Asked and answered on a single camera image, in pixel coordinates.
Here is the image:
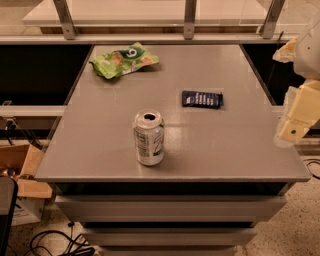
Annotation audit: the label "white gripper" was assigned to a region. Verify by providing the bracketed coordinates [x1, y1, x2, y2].
[272, 38, 320, 144]

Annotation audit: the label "dark blue rxbar wrapper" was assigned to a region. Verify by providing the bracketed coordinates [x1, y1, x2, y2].
[182, 90, 223, 109]

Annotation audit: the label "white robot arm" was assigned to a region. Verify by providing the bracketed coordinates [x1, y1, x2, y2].
[273, 13, 320, 148]

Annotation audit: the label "silver green 7up can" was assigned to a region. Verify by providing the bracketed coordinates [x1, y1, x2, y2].
[132, 109, 164, 166]

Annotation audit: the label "grey drawer cabinet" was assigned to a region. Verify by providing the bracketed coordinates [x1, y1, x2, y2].
[37, 45, 310, 256]

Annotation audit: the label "green chip bag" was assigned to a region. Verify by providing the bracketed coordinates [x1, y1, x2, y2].
[89, 42, 159, 79]

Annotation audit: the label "white shelf board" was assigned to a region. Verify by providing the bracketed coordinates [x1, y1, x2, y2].
[21, 0, 308, 28]

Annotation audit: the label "brown cardboard box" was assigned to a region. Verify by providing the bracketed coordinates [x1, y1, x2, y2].
[0, 144, 52, 226]

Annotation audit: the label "black object at left edge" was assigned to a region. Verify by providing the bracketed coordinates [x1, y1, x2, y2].
[0, 177, 18, 256]

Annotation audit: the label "metal shelf bracket right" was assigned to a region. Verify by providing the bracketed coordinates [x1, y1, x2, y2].
[259, 0, 285, 39]

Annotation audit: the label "metal shelf bracket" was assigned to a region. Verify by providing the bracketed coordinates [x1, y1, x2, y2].
[183, 0, 197, 40]
[259, 0, 285, 39]
[53, 0, 77, 40]

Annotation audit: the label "black cable right floor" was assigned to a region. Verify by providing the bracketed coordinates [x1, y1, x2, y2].
[302, 157, 320, 181]

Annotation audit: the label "metal shelf bracket middle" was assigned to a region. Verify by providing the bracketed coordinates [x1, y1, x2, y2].
[183, 0, 197, 40]

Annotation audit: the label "metal shelf bracket left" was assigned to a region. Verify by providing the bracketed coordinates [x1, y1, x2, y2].
[53, 0, 77, 40]

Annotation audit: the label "black floor cables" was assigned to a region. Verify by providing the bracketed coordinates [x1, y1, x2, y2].
[29, 221, 97, 256]

